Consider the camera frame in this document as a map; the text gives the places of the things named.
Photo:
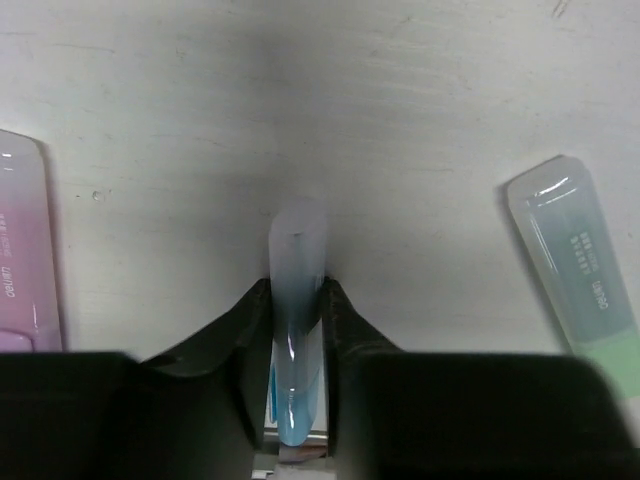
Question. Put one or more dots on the blue highlighter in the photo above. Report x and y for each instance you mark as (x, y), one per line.
(297, 257)

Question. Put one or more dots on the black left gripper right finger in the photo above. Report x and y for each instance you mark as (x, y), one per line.
(395, 414)

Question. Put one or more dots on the pink highlighter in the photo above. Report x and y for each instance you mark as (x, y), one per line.
(29, 308)

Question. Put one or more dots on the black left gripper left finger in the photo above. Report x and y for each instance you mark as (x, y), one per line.
(195, 411)

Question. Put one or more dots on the green highlighter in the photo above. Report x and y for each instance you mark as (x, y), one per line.
(559, 218)

